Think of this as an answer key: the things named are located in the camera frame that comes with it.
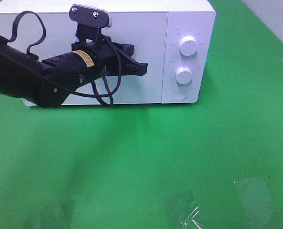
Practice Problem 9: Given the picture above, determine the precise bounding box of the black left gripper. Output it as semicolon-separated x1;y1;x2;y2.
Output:
41;36;148;91

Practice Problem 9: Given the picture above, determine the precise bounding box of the round white door button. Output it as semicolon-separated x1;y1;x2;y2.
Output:
173;89;187;101

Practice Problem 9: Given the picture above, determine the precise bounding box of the white microwave door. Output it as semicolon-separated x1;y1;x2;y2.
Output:
0;12;167;105

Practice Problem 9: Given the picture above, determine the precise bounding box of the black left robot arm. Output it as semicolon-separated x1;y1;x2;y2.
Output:
0;36;148;107

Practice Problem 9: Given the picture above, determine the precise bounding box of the white microwave oven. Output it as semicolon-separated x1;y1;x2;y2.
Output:
0;0;216;104

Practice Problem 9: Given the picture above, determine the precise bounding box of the lower white microwave knob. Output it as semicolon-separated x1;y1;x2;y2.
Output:
175;67;192;84

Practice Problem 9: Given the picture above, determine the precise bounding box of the white microwave knob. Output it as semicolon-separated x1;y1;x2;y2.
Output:
179;36;198;56
175;67;192;84

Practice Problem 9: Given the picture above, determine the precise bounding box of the upper white microwave knob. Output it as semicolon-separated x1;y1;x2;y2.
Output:
179;36;198;56

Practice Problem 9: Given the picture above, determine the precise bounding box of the clear tape piece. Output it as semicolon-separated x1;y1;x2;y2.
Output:
180;201;204;229

